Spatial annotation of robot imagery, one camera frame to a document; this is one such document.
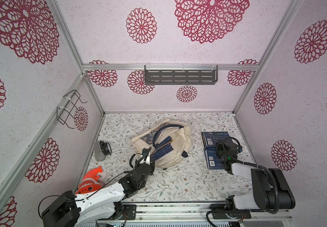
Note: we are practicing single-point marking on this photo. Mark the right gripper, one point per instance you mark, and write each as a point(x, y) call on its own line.
point(225, 146)

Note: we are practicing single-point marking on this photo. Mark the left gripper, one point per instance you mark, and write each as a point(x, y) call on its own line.
point(152, 165)

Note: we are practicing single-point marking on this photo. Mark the blue book with barcode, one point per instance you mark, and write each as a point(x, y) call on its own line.
point(210, 139)

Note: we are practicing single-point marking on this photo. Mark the cream canvas tote bag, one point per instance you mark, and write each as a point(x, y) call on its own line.
point(180, 133)

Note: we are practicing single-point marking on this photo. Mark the stack of blue books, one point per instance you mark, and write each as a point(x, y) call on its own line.
point(162, 149)

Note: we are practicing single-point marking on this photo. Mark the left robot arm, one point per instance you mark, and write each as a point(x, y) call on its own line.
point(70, 210)

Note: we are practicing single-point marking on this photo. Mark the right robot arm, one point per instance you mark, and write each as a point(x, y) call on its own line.
point(270, 190)

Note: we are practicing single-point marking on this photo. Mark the red toy figure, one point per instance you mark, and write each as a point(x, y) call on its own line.
point(92, 181)

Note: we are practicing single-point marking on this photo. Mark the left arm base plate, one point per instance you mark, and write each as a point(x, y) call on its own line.
point(123, 212)

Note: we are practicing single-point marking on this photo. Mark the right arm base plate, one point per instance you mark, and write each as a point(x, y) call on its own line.
point(221, 211)

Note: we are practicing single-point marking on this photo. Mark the aluminium rail frame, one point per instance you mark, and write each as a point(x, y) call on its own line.
point(191, 214)

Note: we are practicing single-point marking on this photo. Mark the grey slotted wall shelf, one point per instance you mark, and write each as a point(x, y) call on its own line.
point(180, 77)

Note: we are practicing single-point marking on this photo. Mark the black wire wall rack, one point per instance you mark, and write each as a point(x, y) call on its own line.
point(66, 111)

